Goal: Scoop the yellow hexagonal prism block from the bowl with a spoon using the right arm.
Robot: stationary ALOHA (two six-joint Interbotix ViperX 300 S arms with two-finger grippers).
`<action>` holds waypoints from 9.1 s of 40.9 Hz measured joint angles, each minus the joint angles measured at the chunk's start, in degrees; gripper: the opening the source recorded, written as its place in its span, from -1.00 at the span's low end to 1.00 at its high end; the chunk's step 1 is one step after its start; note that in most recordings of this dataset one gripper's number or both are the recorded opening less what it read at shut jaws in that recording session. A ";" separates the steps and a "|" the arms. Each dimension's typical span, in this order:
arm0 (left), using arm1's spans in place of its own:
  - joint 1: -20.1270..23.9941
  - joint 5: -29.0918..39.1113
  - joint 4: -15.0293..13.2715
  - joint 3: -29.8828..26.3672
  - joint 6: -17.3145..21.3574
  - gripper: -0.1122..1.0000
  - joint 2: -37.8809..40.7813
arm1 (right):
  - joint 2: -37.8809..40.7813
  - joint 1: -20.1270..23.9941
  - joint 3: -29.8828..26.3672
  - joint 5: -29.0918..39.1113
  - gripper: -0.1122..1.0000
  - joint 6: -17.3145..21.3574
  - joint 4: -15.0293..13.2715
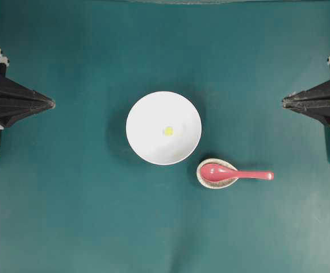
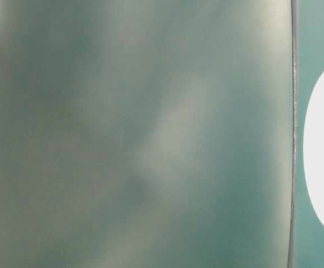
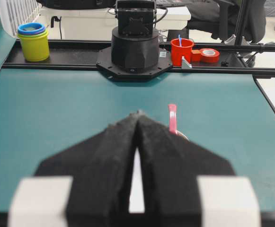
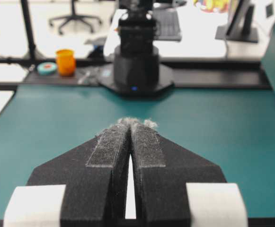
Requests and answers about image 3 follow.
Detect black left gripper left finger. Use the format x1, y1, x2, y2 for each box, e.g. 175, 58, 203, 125
9, 113, 138, 227

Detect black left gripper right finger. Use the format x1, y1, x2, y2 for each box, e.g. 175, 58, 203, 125
137, 111, 262, 227

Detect red plastic spoon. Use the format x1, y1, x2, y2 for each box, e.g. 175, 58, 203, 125
168, 104, 189, 140

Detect orange wooden block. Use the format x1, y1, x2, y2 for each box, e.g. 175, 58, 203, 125
191, 50, 201, 62

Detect red plastic cup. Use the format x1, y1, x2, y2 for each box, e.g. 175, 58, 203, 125
171, 38, 195, 67

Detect red tape roll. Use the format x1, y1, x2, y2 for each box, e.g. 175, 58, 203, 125
200, 48, 220, 63

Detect blue stick in cup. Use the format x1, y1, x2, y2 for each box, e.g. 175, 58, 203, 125
178, 35, 182, 47

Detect stacked coloured plastic cups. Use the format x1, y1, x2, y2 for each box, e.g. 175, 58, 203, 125
17, 22, 50, 62

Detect black office chair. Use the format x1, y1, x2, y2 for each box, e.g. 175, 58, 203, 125
186, 0, 266, 44

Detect black aluminium rail frame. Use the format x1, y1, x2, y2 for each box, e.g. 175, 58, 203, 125
1, 39, 275, 133

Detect white wire rack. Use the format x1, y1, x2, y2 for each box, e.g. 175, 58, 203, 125
0, 0, 42, 37

